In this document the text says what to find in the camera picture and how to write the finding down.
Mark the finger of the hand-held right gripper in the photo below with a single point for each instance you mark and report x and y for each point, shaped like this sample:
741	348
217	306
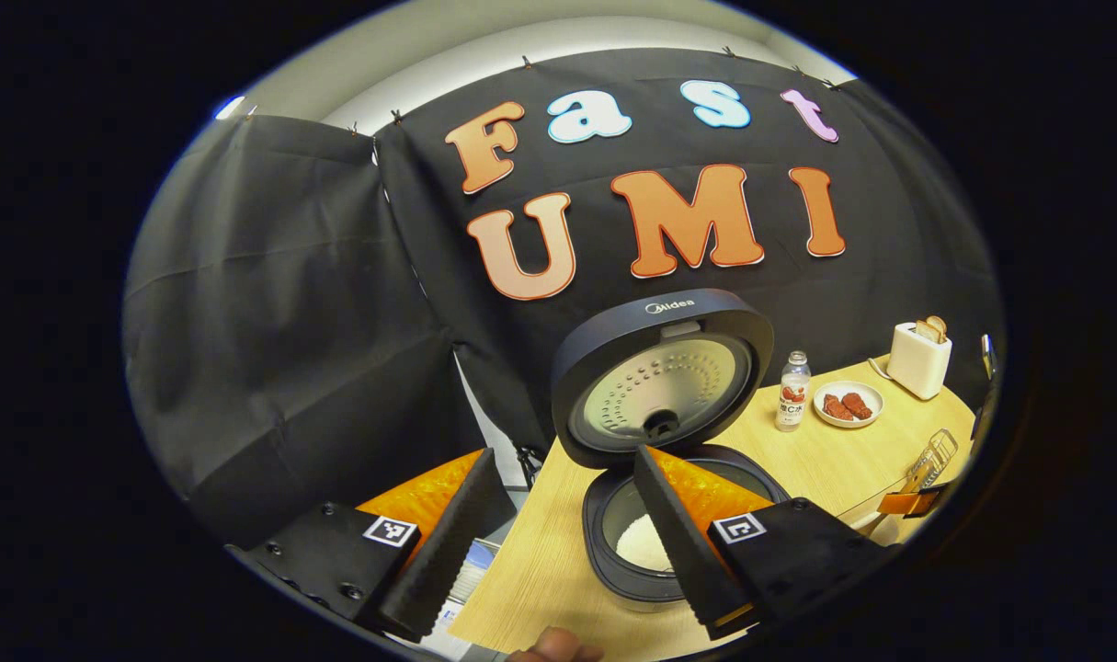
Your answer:
900	503

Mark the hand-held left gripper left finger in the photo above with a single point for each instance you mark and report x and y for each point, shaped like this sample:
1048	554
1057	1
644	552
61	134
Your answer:
448	561

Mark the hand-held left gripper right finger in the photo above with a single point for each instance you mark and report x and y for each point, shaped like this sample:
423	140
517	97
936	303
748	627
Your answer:
687	561

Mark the white rice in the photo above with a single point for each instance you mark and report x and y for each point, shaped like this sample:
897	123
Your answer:
645	544

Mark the dark grey rice cooker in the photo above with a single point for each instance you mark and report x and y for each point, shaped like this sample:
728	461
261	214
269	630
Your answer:
659	395

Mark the white storage box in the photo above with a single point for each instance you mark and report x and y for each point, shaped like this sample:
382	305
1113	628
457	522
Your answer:
466	579

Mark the toasted bread slice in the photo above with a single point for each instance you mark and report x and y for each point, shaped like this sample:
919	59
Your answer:
926	332
938	325

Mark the white toaster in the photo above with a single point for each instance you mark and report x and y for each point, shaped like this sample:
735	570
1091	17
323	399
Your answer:
917	368

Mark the round white plate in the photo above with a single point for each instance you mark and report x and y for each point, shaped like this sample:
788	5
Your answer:
875	405

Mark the red meat piece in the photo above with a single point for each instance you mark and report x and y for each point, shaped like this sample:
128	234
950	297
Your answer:
859	405
837	406

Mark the black tripod stand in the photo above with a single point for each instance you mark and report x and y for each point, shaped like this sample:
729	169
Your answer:
528	464

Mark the small clear drink bottle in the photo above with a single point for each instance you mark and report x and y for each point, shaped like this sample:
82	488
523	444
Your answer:
792	395

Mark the black backdrop cloth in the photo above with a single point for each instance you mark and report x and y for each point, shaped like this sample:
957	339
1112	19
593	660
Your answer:
291	322

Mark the ceiling light strip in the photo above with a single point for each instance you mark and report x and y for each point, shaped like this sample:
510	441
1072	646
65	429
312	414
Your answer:
230	107

